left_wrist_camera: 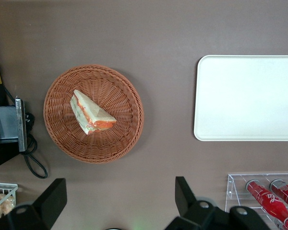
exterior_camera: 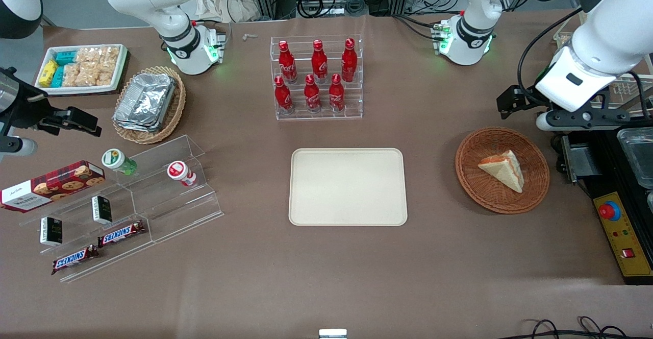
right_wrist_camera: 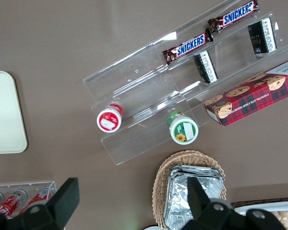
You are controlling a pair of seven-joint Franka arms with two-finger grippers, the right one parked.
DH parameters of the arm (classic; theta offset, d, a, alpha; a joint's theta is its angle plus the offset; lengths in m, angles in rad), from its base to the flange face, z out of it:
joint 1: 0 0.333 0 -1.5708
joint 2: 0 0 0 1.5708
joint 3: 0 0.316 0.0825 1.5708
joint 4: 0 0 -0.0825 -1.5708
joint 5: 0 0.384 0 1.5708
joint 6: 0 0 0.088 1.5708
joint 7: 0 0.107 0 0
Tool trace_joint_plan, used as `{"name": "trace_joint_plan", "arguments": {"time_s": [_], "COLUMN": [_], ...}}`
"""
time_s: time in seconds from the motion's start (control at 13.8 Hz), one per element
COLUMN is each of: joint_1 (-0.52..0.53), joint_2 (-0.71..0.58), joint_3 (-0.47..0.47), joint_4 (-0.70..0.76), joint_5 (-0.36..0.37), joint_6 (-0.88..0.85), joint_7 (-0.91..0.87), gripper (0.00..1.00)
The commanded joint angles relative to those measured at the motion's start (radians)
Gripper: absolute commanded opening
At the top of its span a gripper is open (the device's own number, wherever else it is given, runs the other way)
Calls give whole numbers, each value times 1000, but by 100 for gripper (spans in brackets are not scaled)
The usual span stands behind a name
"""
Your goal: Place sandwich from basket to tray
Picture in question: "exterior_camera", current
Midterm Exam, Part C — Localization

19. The clear acrylic bottle rack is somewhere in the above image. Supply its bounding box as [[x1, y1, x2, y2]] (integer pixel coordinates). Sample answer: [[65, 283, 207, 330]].
[[270, 35, 364, 121]]

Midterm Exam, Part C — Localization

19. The clear glass container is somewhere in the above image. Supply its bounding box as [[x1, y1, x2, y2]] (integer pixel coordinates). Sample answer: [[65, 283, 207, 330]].
[[616, 127, 653, 190]]

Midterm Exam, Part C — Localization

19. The grey metal bracket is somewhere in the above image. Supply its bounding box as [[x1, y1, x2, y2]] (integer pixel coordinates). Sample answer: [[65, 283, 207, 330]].
[[560, 135, 596, 184]]

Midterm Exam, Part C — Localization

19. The clear rice cracker bag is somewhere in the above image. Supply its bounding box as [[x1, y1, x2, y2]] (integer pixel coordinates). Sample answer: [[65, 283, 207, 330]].
[[79, 63, 117, 87], [77, 46, 120, 66], [62, 63, 82, 87]]

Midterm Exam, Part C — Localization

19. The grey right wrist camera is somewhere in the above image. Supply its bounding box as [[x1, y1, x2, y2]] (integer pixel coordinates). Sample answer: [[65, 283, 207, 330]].
[[0, 137, 38, 159]]

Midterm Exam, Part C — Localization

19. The brown snickers bar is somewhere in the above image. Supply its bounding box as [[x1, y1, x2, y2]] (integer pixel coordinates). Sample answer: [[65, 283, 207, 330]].
[[97, 221, 146, 248], [51, 245, 100, 275]]

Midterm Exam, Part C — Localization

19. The triangular sandwich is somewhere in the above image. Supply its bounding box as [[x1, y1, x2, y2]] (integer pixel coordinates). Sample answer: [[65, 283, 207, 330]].
[[478, 150, 525, 193]]

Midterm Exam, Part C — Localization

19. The oval light wicker basket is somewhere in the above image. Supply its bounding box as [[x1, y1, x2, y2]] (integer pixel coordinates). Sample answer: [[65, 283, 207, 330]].
[[112, 66, 187, 144]]

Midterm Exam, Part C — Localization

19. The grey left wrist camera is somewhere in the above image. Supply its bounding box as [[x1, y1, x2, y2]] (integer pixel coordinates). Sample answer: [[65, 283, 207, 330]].
[[536, 108, 631, 132]]

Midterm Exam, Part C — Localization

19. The yellow snack packet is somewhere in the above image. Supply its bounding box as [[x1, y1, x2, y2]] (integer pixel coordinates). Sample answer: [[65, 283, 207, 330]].
[[39, 60, 58, 87]]

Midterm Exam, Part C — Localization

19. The black coiled cable bundle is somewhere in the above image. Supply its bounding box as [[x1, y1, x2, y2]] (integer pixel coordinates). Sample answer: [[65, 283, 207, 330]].
[[296, 0, 369, 19]]

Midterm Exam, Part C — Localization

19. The small black white box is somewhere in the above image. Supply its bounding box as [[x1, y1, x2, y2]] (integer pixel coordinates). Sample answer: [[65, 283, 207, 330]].
[[40, 216, 63, 247], [91, 195, 113, 225]]

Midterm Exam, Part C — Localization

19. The white wire rack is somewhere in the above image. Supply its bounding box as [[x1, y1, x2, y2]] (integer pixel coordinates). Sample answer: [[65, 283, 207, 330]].
[[554, 20, 653, 110]]

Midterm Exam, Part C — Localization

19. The black floor cable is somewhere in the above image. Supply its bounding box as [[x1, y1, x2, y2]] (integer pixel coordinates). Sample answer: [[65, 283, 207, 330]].
[[510, 316, 653, 339]]

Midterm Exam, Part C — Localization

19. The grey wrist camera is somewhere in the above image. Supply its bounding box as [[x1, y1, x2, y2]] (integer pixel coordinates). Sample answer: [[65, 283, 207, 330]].
[[0, 137, 38, 159], [536, 108, 631, 132]]

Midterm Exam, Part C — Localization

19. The round brown wicker basket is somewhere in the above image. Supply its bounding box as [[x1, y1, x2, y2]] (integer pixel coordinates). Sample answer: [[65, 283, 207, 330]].
[[455, 127, 550, 214]]

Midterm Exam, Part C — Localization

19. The black yellow control box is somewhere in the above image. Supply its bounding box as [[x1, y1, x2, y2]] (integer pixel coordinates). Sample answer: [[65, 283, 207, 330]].
[[554, 127, 653, 285]]

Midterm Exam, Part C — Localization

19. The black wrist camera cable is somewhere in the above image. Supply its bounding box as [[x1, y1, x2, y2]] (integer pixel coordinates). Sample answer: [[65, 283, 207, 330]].
[[517, 7, 583, 106]]

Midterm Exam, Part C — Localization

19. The red yogurt cup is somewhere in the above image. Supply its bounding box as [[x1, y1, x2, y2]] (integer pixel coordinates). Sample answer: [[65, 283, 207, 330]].
[[167, 161, 197, 187]]

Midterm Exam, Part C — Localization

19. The beige rectangular tray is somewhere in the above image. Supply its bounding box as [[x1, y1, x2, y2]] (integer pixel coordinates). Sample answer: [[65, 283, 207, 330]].
[[289, 148, 408, 226]]

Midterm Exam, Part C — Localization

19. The green yogurt cup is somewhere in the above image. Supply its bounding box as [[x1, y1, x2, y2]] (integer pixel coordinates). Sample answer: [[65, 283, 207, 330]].
[[102, 149, 138, 176]]

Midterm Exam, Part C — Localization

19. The red tartan cookie box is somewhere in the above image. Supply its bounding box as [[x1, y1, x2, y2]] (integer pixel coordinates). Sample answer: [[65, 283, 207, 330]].
[[0, 160, 106, 213]]

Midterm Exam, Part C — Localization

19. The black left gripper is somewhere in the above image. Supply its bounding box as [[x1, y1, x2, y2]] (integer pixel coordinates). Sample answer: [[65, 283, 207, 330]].
[[497, 87, 555, 120]]

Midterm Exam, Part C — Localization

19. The red cola bottle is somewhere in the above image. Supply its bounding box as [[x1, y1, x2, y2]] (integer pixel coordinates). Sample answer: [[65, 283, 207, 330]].
[[329, 74, 345, 112], [304, 75, 322, 113], [311, 39, 329, 82], [278, 40, 298, 85], [274, 76, 294, 114], [341, 38, 358, 83]]

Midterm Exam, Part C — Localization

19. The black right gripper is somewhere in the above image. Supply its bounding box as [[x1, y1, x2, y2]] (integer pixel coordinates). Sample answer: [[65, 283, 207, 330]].
[[15, 88, 102, 137]]

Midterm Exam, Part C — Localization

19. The clear acrylic stepped shelf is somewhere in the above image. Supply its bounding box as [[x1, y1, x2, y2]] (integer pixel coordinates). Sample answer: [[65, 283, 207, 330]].
[[19, 135, 225, 283]]

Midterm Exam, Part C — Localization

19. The white snack tray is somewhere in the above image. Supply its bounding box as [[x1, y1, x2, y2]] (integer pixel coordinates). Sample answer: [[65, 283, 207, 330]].
[[35, 44, 128, 96]]

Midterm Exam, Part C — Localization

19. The stack of foil trays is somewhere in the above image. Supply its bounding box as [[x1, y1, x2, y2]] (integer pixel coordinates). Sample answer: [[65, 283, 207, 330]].
[[113, 72, 177, 133]]

